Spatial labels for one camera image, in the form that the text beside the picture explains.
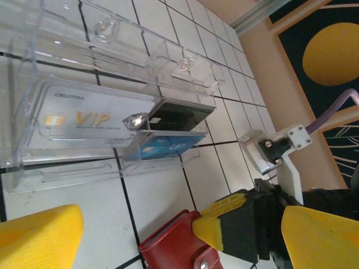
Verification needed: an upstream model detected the red leather card wallet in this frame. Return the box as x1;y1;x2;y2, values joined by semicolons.
139;209;224;269

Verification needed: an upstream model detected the silver VIP card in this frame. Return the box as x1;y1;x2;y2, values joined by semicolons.
26;80;157;149

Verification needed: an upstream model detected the blue card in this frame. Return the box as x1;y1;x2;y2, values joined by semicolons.
125;131;207;162

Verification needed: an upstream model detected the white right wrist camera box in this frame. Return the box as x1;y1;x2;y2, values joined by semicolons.
237;124;314;206

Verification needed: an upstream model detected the black card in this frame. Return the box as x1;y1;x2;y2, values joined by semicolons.
147;98;215;132

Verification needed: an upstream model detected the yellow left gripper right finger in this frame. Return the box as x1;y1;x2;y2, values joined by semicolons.
279;206;359;269

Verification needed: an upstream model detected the aluminium frame post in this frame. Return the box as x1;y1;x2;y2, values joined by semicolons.
229;0;317;36

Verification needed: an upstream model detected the clear acrylic card stand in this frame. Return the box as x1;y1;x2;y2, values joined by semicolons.
0;0;227;196

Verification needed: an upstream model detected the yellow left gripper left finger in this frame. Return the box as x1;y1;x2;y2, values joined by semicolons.
0;203;85;269

